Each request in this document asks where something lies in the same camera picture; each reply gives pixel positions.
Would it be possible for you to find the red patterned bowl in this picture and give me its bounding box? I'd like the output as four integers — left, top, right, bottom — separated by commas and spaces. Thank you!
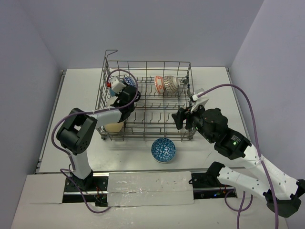
122, 76, 136, 87

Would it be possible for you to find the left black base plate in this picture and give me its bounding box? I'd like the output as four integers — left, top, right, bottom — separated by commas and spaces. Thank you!
62, 176, 109, 207

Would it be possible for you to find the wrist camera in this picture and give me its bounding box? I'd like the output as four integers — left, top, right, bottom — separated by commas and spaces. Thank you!
190, 88, 209, 113
107, 76, 126, 94

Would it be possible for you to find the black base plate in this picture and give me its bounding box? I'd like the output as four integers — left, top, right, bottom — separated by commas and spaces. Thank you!
62, 176, 109, 207
189, 172, 237, 199

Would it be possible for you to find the blue patterned bowl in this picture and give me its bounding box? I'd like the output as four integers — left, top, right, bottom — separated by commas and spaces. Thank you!
151, 138, 176, 163

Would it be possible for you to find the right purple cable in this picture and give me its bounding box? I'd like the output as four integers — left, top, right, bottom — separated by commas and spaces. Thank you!
202, 83, 279, 229

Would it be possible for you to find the grey wire dish rack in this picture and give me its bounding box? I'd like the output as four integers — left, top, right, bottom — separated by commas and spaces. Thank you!
95, 50, 194, 141

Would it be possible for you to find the yellow bowl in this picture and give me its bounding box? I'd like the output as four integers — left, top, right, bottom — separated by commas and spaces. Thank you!
104, 122, 124, 133

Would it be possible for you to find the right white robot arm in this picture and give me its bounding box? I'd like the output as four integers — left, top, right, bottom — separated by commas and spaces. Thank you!
172, 105, 305, 218

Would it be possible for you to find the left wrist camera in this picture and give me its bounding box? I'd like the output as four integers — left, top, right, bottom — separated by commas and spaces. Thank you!
107, 76, 126, 94

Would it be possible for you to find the orange floral bowl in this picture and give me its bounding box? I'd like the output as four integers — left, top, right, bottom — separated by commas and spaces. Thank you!
154, 76, 165, 94

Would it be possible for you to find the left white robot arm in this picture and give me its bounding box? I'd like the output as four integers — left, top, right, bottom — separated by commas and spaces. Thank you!
52, 85, 141, 190

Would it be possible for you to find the plain blue bowl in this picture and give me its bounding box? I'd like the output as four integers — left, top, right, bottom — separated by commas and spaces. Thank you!
110, 88, 116, 97

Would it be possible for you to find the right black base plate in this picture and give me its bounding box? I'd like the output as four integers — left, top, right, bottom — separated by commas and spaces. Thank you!
189, 172, 237, 199

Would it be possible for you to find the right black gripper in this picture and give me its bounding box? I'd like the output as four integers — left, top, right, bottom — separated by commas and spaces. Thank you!
171, 101, 215, 143

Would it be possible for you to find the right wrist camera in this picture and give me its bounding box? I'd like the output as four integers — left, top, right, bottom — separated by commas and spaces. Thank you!
190, 88, 209, 113

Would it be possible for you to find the purple cable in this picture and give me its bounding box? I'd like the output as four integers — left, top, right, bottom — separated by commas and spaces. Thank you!
51, 69, 139, 213
202, 83, 279, 229

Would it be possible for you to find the grey patterned bowl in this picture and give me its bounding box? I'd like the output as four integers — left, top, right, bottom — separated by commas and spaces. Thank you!
163, 75, 180, 94

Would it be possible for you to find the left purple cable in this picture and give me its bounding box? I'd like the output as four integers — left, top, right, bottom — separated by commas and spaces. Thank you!
51, 69, 139, 213

